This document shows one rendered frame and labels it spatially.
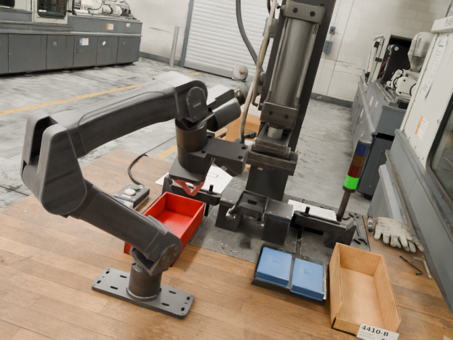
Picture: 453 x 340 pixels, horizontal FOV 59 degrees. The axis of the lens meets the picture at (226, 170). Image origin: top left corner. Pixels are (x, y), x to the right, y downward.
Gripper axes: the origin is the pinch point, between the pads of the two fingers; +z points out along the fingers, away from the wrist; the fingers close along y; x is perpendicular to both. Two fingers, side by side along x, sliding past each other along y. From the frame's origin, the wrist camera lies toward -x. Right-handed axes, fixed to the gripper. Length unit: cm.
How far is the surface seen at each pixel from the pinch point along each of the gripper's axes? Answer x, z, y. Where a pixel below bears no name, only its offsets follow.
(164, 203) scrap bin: 13.1, 25.8, 10.3
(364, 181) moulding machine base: -94, 242, 231
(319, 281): -31.7, 19.0, -4.0
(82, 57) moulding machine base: 399, 373, 490
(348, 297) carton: -39.2, 20.9, -4.8
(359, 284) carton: -42.3, 24.4, 1.0
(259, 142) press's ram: -10.1, 4.2, 21.5
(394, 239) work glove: -55, 38, 26
